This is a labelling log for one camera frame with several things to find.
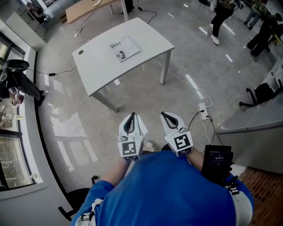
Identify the white metal rack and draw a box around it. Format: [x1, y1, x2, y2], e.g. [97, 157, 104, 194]
[263, 64, 283, 89]

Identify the white power strip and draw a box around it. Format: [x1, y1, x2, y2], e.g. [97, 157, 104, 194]
[198, 102, 210, 121]

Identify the person's right white shoulder strap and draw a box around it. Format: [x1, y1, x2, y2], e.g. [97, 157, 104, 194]
[225, 172, 254, 226]

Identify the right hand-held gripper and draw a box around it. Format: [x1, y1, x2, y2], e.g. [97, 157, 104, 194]
[160, 112, 194, 158]

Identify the white low partition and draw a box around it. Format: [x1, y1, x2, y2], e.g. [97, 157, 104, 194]
[216, 97, 283, 175]

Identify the person's blue shirt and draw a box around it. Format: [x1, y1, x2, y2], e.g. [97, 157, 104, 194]
[70, 150, 255, 226]

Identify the person's white shoulder strap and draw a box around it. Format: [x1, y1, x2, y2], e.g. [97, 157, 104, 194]
[81, 198, 103, 222]
[225, 172, 254, 226]

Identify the black office chair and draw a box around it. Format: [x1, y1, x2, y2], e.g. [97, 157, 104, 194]
[239, 79, 283, 109]
[57, 175, 99, 222]

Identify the person's left forearm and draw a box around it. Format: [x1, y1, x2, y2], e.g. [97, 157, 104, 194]
[103, 157, 135, 185]

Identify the person's right forearm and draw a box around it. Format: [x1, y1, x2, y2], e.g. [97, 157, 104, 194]
[187, 147, 205, 173]

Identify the dark framed window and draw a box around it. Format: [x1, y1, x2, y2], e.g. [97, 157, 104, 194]
[0, 33, 37, 192]

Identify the long white cable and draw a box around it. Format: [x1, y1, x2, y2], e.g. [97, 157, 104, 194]
[152, 58, 214, 107]

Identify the black screen device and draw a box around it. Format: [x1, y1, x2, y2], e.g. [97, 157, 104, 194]
[201, 144, 234, 188]

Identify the white book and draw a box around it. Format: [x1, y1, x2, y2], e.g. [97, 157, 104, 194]
[109, 36, 141, 63]

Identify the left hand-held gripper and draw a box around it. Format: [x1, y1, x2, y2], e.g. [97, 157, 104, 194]
[117, 112, 145, 163]

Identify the grey cabinet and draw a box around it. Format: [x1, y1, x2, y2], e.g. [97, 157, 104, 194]
[4, 10, 48, 49]

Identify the person's light sneaker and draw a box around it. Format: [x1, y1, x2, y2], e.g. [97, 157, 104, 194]
[142, 141, 158, 153]

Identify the person's left white shoulder strap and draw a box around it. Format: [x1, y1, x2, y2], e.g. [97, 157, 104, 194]
[81, 198, 103, 222]

